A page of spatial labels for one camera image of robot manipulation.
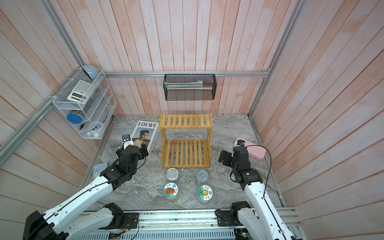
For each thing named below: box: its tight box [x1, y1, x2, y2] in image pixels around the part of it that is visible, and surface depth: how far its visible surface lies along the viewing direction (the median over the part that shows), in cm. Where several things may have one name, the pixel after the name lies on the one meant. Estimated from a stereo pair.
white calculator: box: [66, 80, 96, 105], surface depth 77 cm
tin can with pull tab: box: [196, 169, 209, 186], surface depth 82 cm
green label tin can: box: [166, 167, 179, 183], surface depth 85 cm
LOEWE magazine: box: [131, 120, 160, 155], surface depth 109 cm
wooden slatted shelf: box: [158, 113, 214, 169], surface depth 95 cm
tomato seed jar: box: [163, 182, 179, 203], surface depth 76 cm
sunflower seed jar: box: [197, 184, 213, 205], surface depth 76 cm
